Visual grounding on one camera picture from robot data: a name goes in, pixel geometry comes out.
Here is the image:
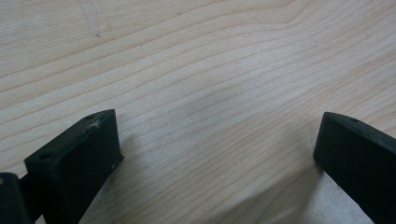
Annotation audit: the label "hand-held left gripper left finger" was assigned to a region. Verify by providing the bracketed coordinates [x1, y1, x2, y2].
[19, 108, 125, 224]

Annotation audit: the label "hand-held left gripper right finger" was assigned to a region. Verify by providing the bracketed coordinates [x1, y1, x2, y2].
[313, 111, 396, 224]

